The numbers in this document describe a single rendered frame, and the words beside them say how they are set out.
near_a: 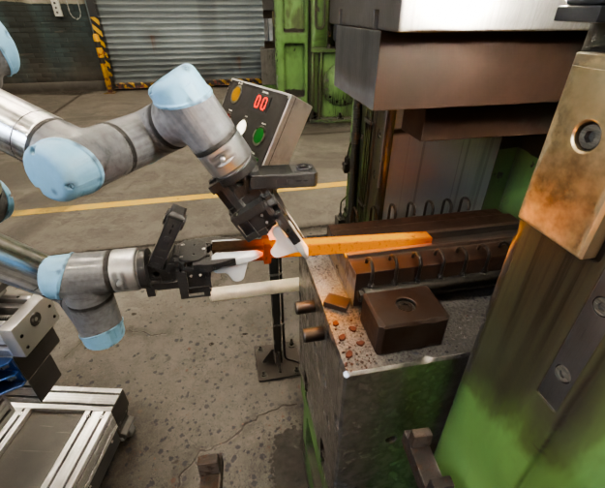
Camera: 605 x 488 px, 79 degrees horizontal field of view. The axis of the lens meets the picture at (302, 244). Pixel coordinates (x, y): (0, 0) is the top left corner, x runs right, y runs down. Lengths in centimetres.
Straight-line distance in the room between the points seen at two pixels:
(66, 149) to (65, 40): 840
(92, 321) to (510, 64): 77
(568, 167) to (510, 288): 18
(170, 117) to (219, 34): 793
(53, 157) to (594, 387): 64
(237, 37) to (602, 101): 821
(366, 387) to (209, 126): 46
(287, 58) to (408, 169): 466
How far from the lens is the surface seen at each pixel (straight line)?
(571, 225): 44
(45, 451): 156
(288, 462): 155
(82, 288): 70
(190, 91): 54
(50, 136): 56
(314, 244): 68
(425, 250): 75
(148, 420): 174
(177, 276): 67
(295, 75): 551
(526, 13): 56
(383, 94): 54
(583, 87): 44
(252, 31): 852
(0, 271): 80
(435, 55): 56
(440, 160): 94
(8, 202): 117
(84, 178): 52
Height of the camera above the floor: 139
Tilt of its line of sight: 33 degrees down
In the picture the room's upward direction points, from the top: straight up
